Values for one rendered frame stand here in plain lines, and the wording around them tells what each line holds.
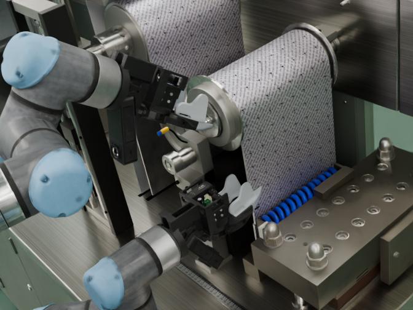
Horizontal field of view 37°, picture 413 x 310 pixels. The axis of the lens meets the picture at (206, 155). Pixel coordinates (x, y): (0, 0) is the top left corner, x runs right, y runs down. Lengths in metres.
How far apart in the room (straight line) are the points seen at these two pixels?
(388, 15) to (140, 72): 0.48
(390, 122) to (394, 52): 2.16
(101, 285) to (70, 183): 0.28
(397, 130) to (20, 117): 2.62
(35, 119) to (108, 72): 0.12
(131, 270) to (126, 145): 0.20
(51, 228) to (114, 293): 0.57
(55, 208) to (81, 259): 0.68
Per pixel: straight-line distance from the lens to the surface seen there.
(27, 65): 0.83
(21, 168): 0.76
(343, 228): 1.16
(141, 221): 1.47
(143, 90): 0.95
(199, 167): 1.15
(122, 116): 0.93
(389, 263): 1.19
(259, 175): 1.15
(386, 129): 3.30
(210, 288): 1.27
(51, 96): 0.85
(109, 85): 0.89
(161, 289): 1.29
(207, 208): 1.04
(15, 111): 0.86
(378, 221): 1.17
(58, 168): 0.73
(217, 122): 1.07
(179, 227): 1.04
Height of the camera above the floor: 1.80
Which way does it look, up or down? 34 degrees down
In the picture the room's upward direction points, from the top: 12 degrees counter-clockwise
